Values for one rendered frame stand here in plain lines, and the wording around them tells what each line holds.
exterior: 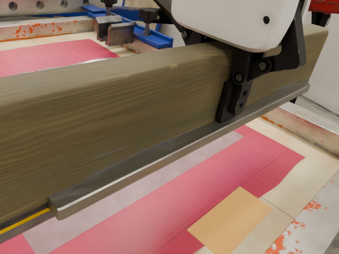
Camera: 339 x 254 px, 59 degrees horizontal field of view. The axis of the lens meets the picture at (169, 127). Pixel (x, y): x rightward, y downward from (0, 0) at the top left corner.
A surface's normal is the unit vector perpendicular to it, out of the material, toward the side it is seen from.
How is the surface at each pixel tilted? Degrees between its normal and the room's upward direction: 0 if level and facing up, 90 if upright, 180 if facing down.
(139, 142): 90
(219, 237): 0
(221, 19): 89
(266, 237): 0
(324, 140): 90
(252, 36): 88
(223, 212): 0
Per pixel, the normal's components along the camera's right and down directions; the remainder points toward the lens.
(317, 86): -0.71, 0.30
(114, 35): 0.69, 0.46
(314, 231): 0.13, -0.83
